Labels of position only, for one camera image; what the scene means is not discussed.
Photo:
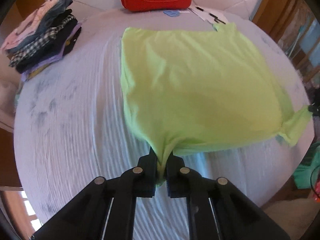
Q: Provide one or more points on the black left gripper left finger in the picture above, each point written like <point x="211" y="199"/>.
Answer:
<point x="104" y="209"/>

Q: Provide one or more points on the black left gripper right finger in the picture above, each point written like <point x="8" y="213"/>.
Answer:
<point x="217" y="209"/>

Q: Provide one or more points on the lime green t-shirt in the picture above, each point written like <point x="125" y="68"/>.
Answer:
<point x="186" y="92"/>

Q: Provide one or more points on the stack of folded clothes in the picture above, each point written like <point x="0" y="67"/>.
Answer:
<point x="44" y="37"/>

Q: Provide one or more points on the teal green cloth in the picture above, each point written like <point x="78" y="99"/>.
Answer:
<point x="303" y="172"/>

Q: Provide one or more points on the light blue bed sheet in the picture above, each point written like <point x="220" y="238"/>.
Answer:
<point x="70" y="128"/>

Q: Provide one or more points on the white paper sheet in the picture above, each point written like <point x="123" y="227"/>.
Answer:
<point x="206" y="17"/>

